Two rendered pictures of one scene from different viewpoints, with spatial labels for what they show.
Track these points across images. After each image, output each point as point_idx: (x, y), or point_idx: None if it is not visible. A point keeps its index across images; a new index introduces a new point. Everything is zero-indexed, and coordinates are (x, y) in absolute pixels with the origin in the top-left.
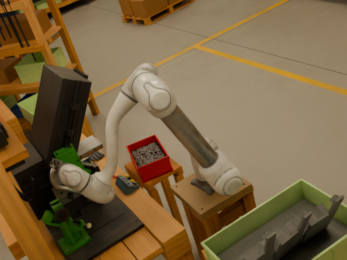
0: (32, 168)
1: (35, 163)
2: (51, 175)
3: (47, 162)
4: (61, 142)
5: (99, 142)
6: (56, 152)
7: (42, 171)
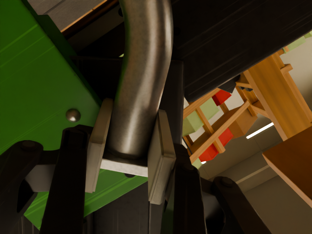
0: (251, 43)
1: (233, 77)
2: (159, 36)
3: (172, 101)
4: (107, 228)
5: None
6: (132, 181)
7: (190, 27)
